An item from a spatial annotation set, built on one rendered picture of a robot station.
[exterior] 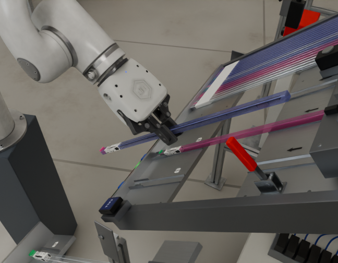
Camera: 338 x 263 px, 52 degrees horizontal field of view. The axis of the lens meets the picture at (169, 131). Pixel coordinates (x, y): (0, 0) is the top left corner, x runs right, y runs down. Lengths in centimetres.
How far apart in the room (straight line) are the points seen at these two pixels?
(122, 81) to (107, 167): 128
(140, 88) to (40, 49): 18
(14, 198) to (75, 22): 78
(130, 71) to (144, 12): 254
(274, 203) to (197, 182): 130
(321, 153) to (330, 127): 5
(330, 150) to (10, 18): 48
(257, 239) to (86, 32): 66
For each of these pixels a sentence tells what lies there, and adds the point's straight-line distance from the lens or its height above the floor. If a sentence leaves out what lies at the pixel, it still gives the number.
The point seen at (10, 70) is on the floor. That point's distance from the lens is 270.
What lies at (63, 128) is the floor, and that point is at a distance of 213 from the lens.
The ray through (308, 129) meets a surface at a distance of 65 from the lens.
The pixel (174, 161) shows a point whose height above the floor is 79.
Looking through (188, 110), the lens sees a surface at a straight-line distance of 108.
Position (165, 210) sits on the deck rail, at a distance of 68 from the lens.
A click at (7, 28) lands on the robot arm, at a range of 59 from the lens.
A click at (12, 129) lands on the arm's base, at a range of 113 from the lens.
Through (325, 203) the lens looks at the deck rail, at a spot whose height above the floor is 109.
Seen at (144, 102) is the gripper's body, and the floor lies 105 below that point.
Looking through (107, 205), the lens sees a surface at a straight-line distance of 80.
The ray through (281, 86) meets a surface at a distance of 169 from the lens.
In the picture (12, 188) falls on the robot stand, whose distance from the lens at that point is 122.
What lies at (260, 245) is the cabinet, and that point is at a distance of 96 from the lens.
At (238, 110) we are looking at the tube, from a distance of 54.
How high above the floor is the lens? 146
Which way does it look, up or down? 46 degrees down
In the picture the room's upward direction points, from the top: straight up
